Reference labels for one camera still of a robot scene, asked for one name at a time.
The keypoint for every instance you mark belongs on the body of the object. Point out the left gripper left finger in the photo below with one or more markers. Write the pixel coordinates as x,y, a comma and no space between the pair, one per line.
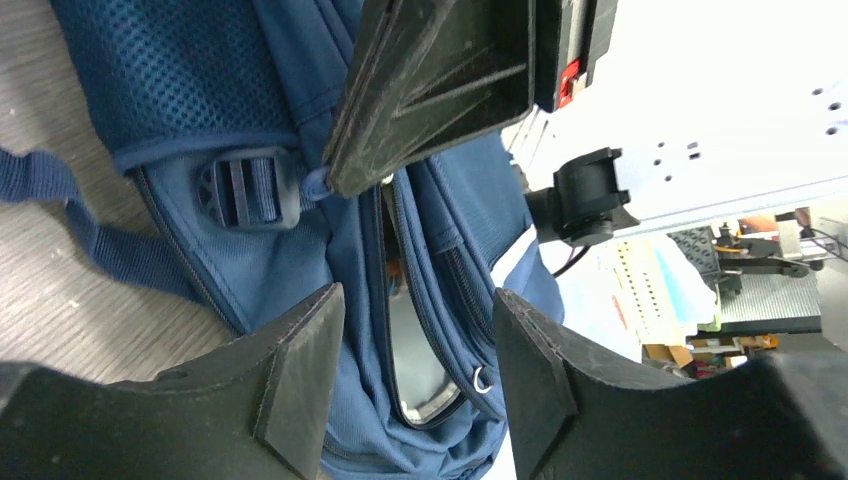
256,408

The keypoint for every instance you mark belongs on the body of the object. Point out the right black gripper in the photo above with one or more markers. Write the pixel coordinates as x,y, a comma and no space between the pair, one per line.
427,75

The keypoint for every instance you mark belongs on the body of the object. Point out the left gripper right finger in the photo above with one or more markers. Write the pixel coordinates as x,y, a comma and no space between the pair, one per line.
577,410

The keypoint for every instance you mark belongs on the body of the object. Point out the navy blue student backpack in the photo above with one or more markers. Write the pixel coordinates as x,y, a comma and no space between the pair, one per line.
220,112

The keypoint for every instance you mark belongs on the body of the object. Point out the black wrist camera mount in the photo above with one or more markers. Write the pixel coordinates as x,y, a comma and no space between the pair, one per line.
584,206

